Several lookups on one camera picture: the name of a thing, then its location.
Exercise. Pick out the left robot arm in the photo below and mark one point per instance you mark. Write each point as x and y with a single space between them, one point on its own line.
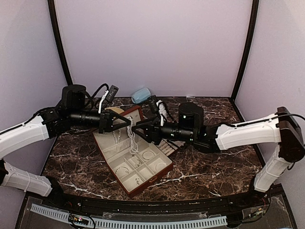
20 143

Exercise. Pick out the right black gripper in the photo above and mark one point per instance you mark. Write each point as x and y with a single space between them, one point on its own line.
153 129

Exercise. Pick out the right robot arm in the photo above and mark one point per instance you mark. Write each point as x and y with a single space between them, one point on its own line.
280 128

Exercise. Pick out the white bangle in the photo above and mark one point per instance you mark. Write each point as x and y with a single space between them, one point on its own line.
160 166

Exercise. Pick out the beige plate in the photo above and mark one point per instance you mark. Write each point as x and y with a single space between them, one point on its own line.
115 109

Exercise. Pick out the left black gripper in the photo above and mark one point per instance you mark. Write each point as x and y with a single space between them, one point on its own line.
106 121

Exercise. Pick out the large red jewelry box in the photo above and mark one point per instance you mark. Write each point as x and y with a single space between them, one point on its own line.
130 158

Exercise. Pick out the light blue faceted cup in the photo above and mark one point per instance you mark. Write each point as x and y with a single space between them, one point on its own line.
140 95

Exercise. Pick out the small red jewelry tray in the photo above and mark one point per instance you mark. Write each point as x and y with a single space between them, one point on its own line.
167 147

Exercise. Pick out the white cable duct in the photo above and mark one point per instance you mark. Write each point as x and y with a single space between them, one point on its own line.
122 221

